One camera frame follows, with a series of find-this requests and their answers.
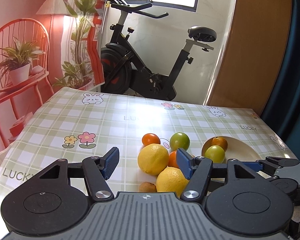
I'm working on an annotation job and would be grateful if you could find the wooden door panel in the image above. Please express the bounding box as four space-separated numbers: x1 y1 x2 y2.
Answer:
207 0 292 114

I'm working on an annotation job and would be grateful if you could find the green-yellow round fruit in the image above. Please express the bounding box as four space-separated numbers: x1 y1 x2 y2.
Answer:
204 145 225 163

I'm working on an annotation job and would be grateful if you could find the dark orange persimmon fruit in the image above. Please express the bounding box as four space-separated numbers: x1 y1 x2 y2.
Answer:
211 137 228 151

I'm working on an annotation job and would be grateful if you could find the green round fruit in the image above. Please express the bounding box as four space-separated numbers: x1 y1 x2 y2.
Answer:
170 132 190 151

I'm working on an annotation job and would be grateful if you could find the large yellow lemon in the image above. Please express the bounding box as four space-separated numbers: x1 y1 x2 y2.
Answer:
156 167 189 198

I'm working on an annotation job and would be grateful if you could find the far small orange tangerine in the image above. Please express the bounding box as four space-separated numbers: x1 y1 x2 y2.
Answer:
142 133 161 146

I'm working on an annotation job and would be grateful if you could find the pink room backdrop poster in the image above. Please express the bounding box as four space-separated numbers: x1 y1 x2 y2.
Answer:
0 0 105 151

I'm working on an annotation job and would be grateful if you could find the black exercise bike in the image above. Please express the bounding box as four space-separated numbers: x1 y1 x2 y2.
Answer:
100 0 218 101

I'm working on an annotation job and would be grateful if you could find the beige round plate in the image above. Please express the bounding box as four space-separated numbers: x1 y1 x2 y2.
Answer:
202 136 261 163

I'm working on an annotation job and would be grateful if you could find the small orange tangerine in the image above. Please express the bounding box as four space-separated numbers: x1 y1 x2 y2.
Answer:
142 133 161 146
168 151 179 168

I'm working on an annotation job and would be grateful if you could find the teal curtain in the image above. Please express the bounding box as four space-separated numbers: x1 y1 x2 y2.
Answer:
261 0 300 160

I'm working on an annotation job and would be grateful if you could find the green plaid tablecloth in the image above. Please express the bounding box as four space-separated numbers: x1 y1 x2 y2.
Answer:
0 87 299 201

